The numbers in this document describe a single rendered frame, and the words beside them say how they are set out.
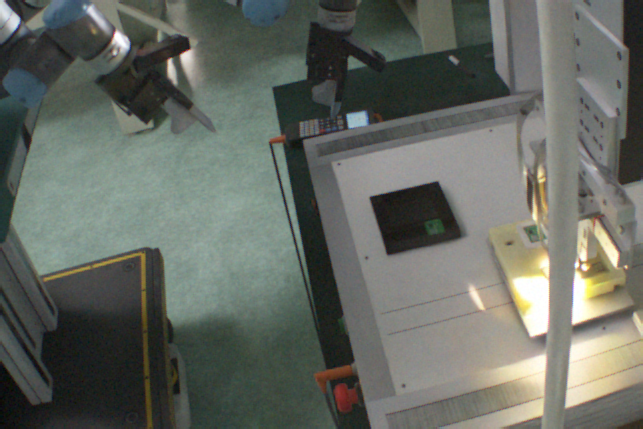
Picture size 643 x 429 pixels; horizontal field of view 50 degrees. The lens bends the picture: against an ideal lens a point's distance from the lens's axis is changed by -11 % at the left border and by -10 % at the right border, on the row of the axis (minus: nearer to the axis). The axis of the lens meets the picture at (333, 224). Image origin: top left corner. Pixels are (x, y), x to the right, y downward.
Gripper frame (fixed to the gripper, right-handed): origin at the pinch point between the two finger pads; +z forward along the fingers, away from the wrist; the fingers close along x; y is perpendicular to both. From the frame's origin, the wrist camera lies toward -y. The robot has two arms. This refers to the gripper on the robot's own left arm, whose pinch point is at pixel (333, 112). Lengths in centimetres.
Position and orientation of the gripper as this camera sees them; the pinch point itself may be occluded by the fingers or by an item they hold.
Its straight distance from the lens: 161.5
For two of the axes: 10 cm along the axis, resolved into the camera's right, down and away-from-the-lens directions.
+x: 0.7, 6.3, -7.7
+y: -9.9, -0.3, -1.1
